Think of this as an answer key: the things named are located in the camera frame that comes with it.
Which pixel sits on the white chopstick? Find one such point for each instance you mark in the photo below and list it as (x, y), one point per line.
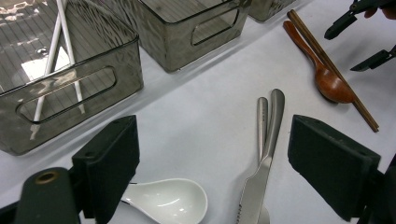
(49, 59)
(71, 54)

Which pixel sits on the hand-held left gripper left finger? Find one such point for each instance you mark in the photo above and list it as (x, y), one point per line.
(109, 161)

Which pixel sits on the steel table knife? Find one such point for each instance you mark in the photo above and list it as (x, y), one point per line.
(255, 189)

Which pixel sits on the brown wooden spoon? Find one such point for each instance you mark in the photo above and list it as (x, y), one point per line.
(331, 85)

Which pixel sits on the brown wooden chopstick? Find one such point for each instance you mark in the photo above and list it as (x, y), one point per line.
(367, 119)
(314, 45)

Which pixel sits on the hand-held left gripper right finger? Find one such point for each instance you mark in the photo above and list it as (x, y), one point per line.
(333, 161)

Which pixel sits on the smoky clear plastic bin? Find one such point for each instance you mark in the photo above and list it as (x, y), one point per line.
(174, 46)
(267, 9)
(93, 40)

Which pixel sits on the white table cover sheet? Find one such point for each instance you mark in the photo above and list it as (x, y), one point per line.
(202, 130)

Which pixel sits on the white ceramic spoon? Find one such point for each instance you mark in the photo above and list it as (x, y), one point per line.
(168, 199)

